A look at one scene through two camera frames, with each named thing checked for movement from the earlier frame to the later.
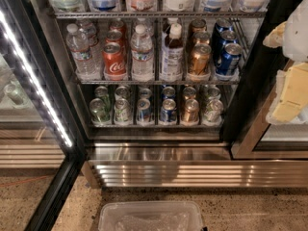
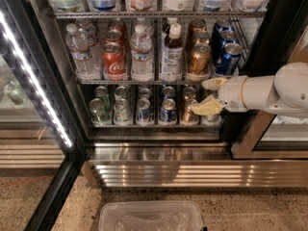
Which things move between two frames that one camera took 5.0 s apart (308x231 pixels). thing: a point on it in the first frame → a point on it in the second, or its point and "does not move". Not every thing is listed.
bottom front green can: [99, 112] does not move
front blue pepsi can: [228, 63] does not move
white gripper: [297, 33] → [231, 92]
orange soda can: [199, 58] does not move
